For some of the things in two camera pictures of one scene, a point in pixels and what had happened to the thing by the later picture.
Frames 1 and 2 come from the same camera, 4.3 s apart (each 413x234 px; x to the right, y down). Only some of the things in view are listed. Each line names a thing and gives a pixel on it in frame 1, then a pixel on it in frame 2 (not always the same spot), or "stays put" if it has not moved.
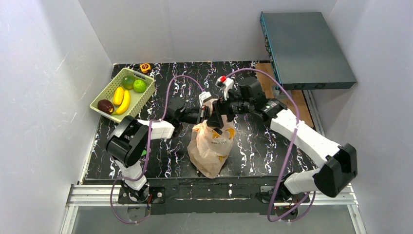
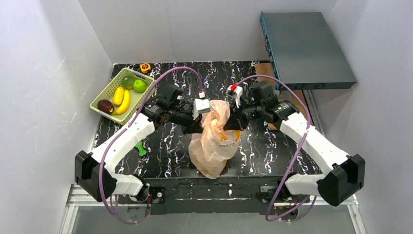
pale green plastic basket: (124, 95) stays put
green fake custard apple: (139, 86) stays put
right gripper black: (220, 107) to (236, 119)
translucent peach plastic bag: (209, 148) stays put
